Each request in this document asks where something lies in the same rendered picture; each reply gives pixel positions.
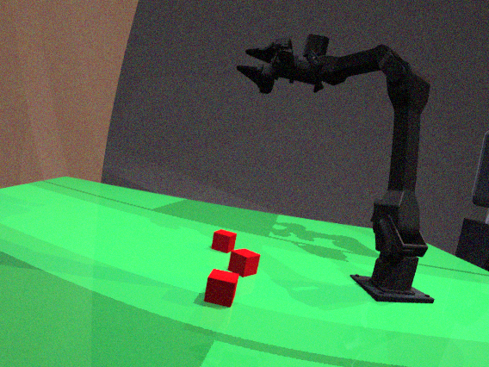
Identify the red cube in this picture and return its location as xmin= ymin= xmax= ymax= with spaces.
xmin=228 ymin=249 xmax=261 ymax=277
xmin=204 ymin=269 xmax=238 ymax=308
xmin=211 ymin=229 xmax=237 ymax=253

